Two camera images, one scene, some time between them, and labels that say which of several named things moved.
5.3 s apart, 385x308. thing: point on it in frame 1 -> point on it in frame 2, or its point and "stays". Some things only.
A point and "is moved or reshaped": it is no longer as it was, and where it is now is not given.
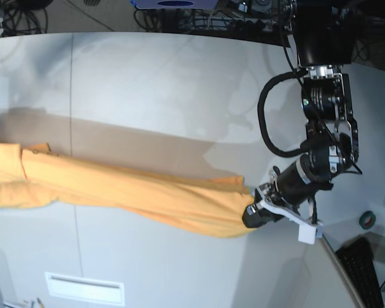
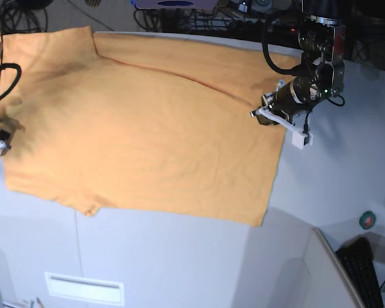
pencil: [40, 303] stays
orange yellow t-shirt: [21, 176] is moved or reshaped
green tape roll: [367, 219] stays
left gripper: [292, 186] -> [289, 98]
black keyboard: [357, 256] stays
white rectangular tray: [85, 289] stays
